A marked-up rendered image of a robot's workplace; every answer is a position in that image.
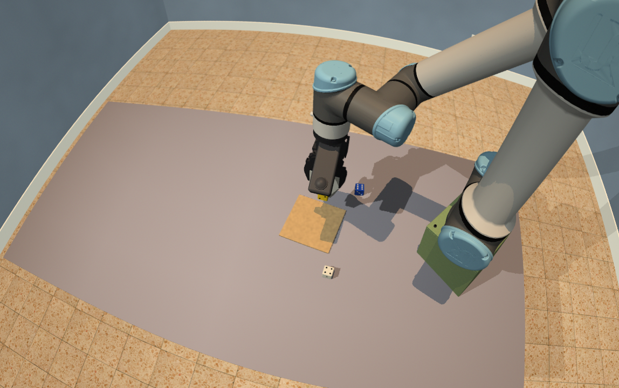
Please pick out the grey die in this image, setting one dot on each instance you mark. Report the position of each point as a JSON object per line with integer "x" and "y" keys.
{"x": 328, "y": 272}

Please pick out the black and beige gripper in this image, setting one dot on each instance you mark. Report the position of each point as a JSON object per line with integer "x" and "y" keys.
{"x": 341, "y": 172}

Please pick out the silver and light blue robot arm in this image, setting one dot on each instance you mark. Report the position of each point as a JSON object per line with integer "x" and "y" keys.
{"x": 575, "y": 57}

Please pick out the tan mat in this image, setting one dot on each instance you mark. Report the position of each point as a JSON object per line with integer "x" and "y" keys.
{"x": 313, "y": 223}

